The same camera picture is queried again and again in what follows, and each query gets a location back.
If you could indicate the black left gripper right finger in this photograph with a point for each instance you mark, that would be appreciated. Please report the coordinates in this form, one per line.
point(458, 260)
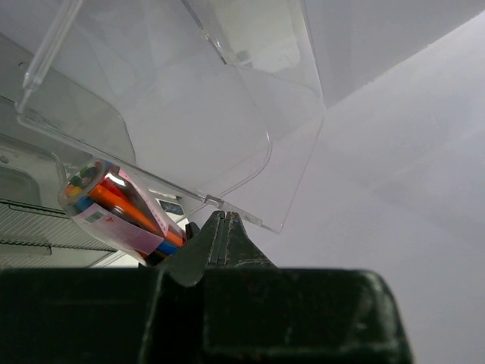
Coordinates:
point(238, 250)

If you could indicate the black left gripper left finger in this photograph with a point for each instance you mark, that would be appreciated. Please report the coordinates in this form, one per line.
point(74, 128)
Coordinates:
point(186, 267)

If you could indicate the pink marker tube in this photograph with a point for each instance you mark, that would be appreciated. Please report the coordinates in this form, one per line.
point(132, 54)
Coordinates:
point(116, 208)

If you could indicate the clear acrylic drawer organizer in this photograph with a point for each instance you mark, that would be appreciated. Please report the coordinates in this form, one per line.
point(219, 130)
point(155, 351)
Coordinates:
point(213, 105)

